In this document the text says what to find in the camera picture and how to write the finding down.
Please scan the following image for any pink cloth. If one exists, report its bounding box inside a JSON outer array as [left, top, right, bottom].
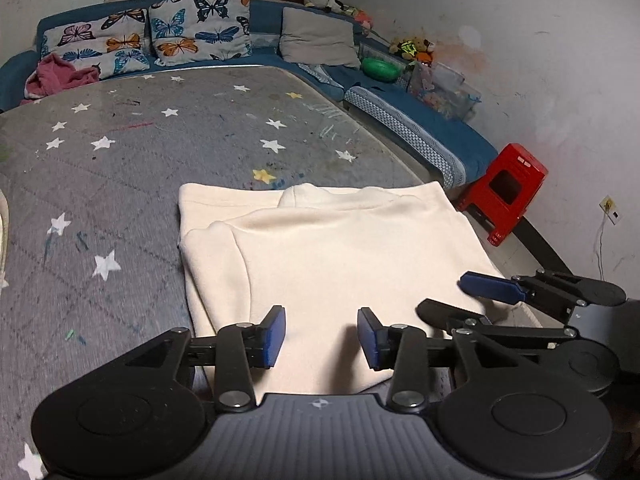
[[22, 52, 101, 104]]

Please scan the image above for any colourful plush toy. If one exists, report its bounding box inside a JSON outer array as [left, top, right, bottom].
[[340, 4, 376, 29]]

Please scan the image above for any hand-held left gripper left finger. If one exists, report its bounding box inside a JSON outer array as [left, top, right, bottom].
[[125, 305, 287, 414]]

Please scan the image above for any brown and green plush toy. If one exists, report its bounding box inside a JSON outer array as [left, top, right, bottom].
[[390, 35, 437, 64]]

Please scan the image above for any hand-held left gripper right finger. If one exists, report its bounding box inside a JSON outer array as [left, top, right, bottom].
[[356, 307, 532, 411]]

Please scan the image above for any cream sweater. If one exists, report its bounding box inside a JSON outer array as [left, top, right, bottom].
[[178, 182, 538, 396]]

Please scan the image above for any blue sofa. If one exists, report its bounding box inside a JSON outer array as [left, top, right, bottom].
[[0, 0, 501, 189]]

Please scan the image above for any clear plastic box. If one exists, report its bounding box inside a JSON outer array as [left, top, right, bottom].
[[407, 62, 483, 122]]

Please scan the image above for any grey pillow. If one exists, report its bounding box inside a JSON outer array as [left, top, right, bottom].
[[280, 6, 362, 69]]

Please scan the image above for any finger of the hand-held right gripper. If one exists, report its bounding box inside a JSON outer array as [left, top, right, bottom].
[[416, 298, 577, 349], [459, 269, 592, 324]]

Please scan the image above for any wall socket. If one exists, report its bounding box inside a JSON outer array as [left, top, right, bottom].
[[599, 195, 626, 226]]

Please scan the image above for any butterfly print pillow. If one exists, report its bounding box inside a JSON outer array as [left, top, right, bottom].
[[41, 7, 151, 81], [149, 0, 252, 67]]

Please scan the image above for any green bowl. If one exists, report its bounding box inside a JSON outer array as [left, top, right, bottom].
[[361, 56, 404, 82]]

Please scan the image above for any red plastic stool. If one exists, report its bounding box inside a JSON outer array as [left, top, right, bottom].
[[454, 142, 549, 247]]

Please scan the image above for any grey starred table cover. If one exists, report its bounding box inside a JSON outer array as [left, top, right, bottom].
[[0, 64, 453, 480]]

